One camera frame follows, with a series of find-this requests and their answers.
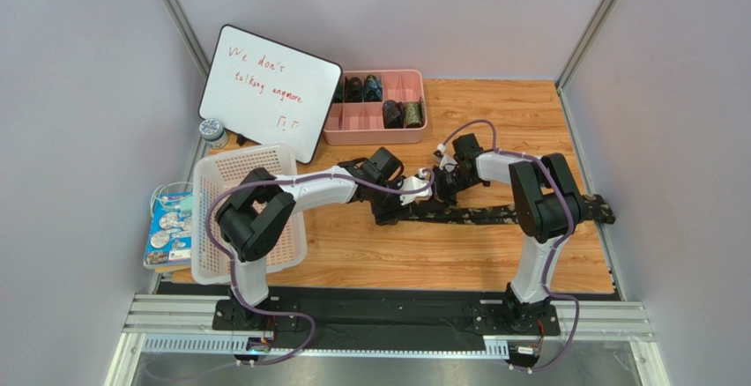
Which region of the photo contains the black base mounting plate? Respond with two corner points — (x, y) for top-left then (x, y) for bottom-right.
(158, 282), (621, 353)

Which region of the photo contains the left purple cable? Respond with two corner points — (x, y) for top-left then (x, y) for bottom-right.
(204, 167), (436, 367)

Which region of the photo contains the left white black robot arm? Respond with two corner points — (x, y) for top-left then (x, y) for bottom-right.
(202, 148), (436, 313)

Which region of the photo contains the pink divided organizer box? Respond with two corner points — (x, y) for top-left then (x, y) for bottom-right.
(323, 69), (428, 145)

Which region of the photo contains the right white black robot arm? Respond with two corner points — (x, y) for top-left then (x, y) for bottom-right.
(435, 134), (584, 333)

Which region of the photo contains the dark blue rolled tie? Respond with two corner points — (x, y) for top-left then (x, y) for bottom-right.
(363, 74), (383, 102)

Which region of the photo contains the aluminium frame rail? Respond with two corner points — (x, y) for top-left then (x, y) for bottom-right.
(106, 286), (669, 385)

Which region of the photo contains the white plastic mesh basket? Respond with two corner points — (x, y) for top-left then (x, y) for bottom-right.
(191, 144), (308, 285)

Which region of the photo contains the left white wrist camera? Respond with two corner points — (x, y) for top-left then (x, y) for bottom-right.
(399, 167), (433, 206)

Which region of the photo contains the black rolled tie far left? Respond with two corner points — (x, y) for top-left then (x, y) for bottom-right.
(331, 77), (346, 103)

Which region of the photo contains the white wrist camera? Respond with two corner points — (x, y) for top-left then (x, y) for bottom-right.
(434, 143), (457, 172)
(399, 167), (433, 206)

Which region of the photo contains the small blue white jar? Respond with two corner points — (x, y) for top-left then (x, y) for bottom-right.
(198, 118), (228, 149)

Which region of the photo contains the white whiteboard with red writing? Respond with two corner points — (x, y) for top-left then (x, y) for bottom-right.
(198, 25), (343, 164)

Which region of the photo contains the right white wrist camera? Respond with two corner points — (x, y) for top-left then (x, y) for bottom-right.
(434, 143), (457, 172)

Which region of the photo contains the black floral patterned tie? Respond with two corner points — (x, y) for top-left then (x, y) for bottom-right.
(371, 194), (616, 226)

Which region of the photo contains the black glossy rolled tie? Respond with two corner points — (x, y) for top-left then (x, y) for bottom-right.
(382, 100), (405, 130)

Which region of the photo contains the olive green rolled tie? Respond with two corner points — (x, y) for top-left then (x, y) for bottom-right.
(402, 99), (425, 129)

